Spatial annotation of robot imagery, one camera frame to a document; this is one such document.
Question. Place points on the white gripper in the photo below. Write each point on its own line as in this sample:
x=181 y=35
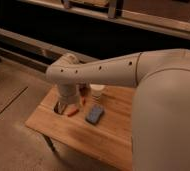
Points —
x=68 y=94

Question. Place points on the dark purple ceramic bowl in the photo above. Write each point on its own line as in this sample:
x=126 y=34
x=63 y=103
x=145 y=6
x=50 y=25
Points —
x=84 y=90

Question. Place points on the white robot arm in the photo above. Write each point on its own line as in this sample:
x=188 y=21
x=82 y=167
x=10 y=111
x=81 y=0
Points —
x=161 y=104

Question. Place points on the black rectangular remote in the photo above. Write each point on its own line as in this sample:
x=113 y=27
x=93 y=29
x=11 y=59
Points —
x=60 y=108

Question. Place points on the orange carrot-shaped object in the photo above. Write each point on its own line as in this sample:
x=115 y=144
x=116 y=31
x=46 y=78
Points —
x=73 y=112

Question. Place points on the blue sponge block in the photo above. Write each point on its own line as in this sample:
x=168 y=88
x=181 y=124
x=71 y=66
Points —
x=94 y=114

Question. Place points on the white paper cup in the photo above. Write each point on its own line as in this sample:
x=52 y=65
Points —
x=97 y=91

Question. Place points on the wooden table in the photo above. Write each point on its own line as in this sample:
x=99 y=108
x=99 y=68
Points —
x=109 y=141

